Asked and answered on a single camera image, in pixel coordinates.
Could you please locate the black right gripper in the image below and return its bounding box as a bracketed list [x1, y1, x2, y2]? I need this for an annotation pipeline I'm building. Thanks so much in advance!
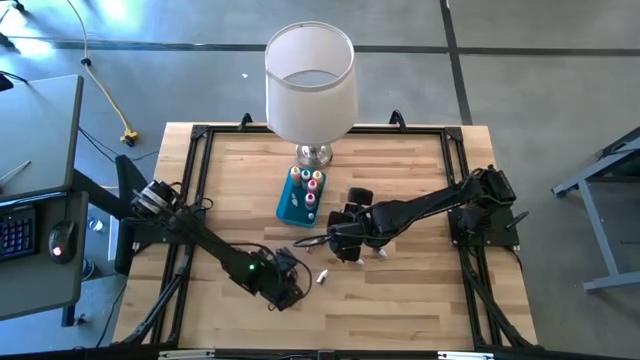
[325, 186, 375, 264]

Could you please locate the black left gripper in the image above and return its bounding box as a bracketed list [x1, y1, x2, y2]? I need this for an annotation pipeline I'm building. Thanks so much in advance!
[259, 247, 306, 311]

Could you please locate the teal plastic bin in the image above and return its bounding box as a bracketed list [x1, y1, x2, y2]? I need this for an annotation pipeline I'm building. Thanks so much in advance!
[275, 166, 328, 229]

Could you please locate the white shade metal table lamp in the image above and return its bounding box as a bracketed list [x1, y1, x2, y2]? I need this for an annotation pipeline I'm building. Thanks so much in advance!
[263, 20, 359, 171]

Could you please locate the black equipment stand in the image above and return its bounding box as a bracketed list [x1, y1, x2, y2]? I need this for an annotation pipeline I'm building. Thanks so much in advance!
[113, 153, 151, 277]

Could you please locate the black computer mouse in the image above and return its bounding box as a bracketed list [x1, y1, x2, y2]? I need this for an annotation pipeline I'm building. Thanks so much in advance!
[47, 220, 79, 265]

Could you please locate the dark grey desk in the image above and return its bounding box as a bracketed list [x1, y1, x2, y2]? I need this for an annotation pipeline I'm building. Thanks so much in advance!
[0, 190, 90, 322]

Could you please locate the black keyboard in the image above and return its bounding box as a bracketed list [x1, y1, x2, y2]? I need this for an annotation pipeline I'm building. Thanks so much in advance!
[0, 204, 39, 262]

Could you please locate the white bracket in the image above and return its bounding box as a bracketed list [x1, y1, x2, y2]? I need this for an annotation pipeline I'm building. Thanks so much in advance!
[437, 350, 495, 360]
[157, 349, 216, 360]

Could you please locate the black aluminium rig frame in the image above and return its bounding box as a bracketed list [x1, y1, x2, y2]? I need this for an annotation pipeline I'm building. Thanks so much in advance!
[117, 122, 541, 354]

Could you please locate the yellow extension cable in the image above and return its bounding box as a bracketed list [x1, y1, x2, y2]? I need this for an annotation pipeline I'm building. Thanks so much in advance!
[64, 0, 141, 147]

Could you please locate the black floor cable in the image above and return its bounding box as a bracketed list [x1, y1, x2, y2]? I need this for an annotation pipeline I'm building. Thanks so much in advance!
[77, 126, 161, 164]

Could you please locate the blue-grey table frame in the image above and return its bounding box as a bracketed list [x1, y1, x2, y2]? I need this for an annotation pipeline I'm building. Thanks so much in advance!
[551, 125, 640, 294]

